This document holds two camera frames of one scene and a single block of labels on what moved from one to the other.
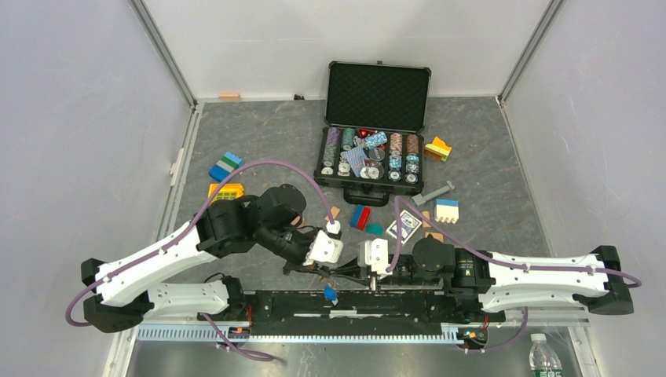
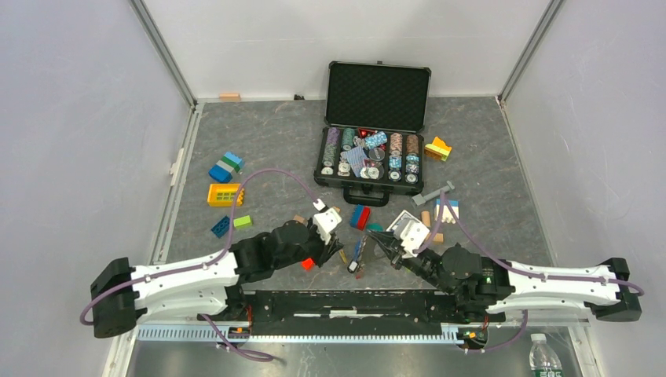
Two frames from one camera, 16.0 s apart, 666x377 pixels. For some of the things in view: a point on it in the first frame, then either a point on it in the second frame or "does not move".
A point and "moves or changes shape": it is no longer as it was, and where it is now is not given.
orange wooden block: x=435 y=235 does not move
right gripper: x=362 y=273 to x=390 y=247
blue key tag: x=330 y=293 moves or changes shape
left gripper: x=319 y=269 to x=325 y=250
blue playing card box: x=409 y=225 does not move
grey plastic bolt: x=421 y=199 does not move
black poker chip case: x=371 y=146 does not move
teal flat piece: x=375 y=228 does not move
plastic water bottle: x=543 y=360 does not move
